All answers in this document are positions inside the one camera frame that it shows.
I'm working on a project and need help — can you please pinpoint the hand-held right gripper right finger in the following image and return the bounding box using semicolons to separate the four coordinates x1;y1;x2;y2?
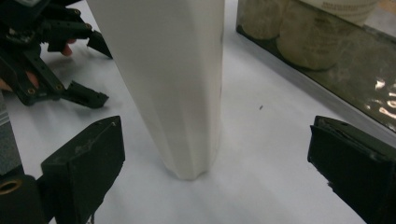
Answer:
307;115;396;224

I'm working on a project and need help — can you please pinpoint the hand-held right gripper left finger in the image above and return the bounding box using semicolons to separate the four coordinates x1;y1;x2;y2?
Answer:
41;115;126;224

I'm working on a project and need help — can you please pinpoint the blue and white pump bottle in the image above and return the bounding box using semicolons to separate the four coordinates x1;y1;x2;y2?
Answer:
86;0;226;181

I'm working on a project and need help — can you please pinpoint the metal mesh basket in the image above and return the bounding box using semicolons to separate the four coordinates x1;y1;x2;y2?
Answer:
235;0;396;134

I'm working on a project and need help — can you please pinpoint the white table mat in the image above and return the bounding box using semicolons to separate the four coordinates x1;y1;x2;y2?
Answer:
0;0;396;224

